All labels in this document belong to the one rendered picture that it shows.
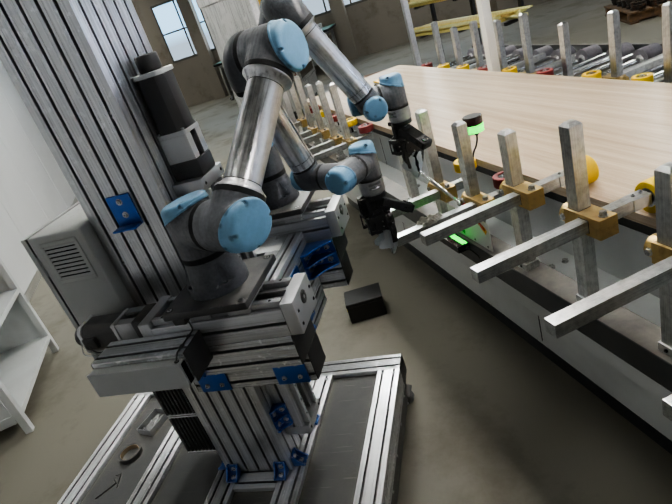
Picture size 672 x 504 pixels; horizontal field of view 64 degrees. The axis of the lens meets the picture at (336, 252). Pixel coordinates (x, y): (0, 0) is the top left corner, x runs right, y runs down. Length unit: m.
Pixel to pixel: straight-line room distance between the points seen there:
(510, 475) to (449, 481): 0.20
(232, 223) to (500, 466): 1.34
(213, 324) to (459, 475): 1.10
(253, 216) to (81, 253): 0.62
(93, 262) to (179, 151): 0.39
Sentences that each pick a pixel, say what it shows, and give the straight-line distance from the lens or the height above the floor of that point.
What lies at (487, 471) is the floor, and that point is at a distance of 2.06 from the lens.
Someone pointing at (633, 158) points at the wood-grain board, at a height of 0.90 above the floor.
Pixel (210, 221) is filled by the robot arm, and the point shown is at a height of 1.24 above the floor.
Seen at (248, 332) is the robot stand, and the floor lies 0.93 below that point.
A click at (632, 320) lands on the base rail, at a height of 0.70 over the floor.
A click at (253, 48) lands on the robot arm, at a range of 1.28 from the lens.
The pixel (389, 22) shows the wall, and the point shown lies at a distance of 13.04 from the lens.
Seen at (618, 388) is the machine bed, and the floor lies 0.16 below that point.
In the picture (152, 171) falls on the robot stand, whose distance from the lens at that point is 1.44.
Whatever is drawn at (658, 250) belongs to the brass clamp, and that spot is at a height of 0.96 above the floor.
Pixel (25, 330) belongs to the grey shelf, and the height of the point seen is 0.22.
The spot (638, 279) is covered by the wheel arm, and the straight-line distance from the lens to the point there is 1.12.
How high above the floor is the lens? 1.58
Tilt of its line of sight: 25 degrees down
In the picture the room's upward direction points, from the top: 19 degrees counter-clockwise
